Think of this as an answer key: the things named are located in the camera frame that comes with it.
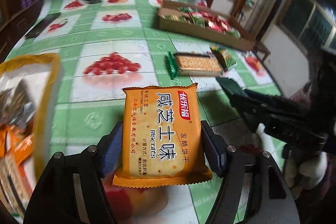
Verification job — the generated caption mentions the green fruit tablecloth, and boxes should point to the green fruit tablecloth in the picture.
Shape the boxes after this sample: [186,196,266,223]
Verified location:
[4,0,287,224]

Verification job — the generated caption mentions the brown cardboard tray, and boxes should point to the brown cardboard tray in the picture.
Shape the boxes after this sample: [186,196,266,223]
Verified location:
[157,0,255,52]

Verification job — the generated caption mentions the small green yellow snack pack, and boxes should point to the small green yellow snack pack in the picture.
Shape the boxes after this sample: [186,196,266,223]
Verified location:
[210,46,236,71]

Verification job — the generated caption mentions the clear cracker pack green ends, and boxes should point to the clear cracker pack green ends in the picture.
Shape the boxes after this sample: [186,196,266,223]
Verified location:
[164,52,223,79]

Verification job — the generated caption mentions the white gloved right hand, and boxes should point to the white gloved right hand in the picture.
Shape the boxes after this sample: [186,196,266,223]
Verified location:
[256,123,327,190]

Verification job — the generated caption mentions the orange biscuit pack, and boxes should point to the orange biscuit pack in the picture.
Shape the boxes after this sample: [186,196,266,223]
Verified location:
[113,84,213,188]

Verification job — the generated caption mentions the dark green snack pack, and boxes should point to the dark green snack pack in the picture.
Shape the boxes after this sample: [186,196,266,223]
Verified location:
[216,77,249,100]

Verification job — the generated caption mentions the yellow rimmed white tray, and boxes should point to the yellow rimmed white tray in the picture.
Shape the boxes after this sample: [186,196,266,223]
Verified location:
[1,53,63,218]

